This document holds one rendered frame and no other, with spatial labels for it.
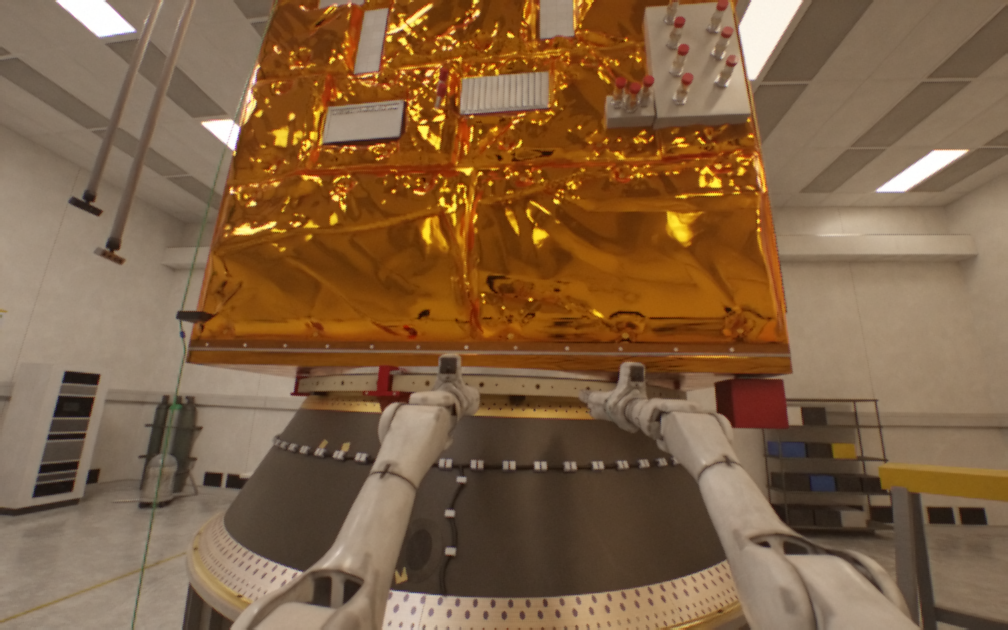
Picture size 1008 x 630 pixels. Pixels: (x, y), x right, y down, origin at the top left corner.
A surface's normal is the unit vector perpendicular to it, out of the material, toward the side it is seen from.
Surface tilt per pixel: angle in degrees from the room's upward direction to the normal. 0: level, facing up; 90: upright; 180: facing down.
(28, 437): 90
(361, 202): 80
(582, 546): 62
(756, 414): 90
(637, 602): 43
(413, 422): 52
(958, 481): 90
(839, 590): 19
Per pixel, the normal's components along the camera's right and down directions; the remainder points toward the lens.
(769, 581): -0.95, -0.30
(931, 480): -0.77, -0.18
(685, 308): -0.14, -0.22
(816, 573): -0.06, -1.00
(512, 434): 0.10, -0.66
